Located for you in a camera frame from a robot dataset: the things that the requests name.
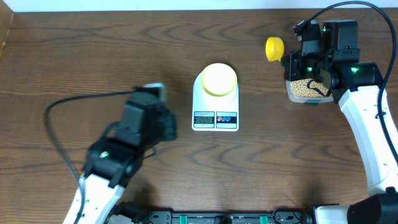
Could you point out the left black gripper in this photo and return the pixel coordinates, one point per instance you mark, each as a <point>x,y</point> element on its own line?
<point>168,117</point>

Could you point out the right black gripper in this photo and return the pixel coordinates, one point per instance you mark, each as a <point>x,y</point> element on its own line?
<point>290,62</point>

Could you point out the yellow measuring scoop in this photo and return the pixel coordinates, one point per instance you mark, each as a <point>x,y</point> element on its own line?
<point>274,49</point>

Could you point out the yellow bowl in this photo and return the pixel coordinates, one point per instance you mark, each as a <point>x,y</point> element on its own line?
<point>218,79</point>

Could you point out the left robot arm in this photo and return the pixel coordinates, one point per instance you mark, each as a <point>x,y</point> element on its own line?
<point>118,154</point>

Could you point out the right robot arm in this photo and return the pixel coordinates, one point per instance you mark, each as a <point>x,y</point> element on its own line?
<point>330,55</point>

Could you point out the white digital kitchen scale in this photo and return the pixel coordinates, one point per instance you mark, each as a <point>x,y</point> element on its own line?
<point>214,113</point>

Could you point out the soybeans in container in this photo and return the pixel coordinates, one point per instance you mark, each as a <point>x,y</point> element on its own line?
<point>309,88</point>

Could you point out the clear plastic container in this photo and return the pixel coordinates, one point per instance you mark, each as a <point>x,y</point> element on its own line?
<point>296,99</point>

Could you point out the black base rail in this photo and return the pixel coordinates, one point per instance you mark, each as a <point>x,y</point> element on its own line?
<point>129,213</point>

